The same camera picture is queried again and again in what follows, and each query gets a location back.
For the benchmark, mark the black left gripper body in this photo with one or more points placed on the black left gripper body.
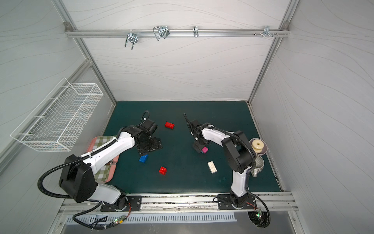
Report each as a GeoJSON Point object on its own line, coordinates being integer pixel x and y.
{"type": "Point", "coordinates": [150, 143]}

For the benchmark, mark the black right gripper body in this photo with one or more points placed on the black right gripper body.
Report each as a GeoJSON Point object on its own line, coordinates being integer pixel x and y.
{"type": "Point", "coordinates": [199, 145]}

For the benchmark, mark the dark blue lego brick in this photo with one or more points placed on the dark blue lego brick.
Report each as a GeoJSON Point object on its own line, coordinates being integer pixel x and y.
{"type": "Point", "coordinates": [143, 158]}

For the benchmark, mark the white lego brick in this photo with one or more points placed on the white lego brick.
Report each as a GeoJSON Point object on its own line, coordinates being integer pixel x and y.
{"type": "Point", "coordinates": [212, 167]}

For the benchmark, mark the red square lego brick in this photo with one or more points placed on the red square lego brick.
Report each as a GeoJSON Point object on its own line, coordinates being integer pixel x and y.
{"type": "Point", "coordinates": [163, 170]}

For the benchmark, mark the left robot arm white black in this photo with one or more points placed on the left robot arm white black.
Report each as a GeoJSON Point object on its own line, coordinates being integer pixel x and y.
{"type": "Point", "coordinates": [77, 179]}

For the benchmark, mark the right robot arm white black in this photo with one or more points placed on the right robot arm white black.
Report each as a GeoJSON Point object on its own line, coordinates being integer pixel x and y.
{"type": "Point", "coordinates": [240, 155]}

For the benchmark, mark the red sloped lego brick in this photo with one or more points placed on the red sloped lego brick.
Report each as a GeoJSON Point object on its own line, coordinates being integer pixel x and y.
{"type": "Point", "coordinates": [169, 125]}

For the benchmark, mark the green table mat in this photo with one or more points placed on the green table mat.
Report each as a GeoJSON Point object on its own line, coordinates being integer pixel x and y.
{"type": "Point", "coordinates": [187, 170]}

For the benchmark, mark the pink tray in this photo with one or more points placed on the pink tray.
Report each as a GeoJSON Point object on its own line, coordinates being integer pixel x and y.
{"type": "Point", "coordinates": [105, 163]}

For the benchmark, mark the green checkered cloth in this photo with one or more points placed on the green checkered cloth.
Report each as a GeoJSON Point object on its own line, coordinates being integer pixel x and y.
{"type": "Point", "coordinates": [103, 174]}

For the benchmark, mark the grey ribbed cup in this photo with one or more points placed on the grey ribbed cup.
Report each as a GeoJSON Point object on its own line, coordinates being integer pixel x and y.
{"type": "Point", "coordinates": [260, 163]}

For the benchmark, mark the white vent strip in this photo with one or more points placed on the white vent strip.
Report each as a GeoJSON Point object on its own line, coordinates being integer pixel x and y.
{"type": "Point", "coordinates": [138, 218]}

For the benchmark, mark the metal hook clamp left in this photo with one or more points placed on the metal hook clamp left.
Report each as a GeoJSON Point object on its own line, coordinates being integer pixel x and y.
{"type": "Point", "coordinates": [132, 39]}

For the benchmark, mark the metal hook clamp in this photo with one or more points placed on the metal hook clamp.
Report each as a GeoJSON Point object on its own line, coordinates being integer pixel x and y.
{"type": "Point", "coordinates": [161, 32]}
{"type": "Point", "coordinates": [132, 39]}

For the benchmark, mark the metal hook clamp middle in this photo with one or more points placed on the metal hook clamp middle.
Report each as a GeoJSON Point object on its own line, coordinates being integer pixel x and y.
{"type": "Point", "coordinates": [161, 32]}

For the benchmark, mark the aluminium top crossbar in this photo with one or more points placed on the aluminium top crossbar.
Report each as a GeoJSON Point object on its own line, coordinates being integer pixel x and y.
{"type": "Point", "coordinates": [174, 33]}

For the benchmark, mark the white wire basket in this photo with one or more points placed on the white wire basket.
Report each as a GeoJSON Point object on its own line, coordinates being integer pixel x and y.
{"type": "Point", "coordinates": [57, 122]}

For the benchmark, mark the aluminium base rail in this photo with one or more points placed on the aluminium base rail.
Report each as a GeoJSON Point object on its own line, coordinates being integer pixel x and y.
{"type": "Point", "coordinates": [208, 202]}

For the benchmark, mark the metal ring clamp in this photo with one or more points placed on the metal ring clamp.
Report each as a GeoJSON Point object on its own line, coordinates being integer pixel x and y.
{"type": "Point", "coordinates": [195, 32]}

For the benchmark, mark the metal bracket clamp right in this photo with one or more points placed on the metal bracket clamp right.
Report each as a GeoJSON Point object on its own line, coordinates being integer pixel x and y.
{"type": "Point", "coordinates": [267, 32]}

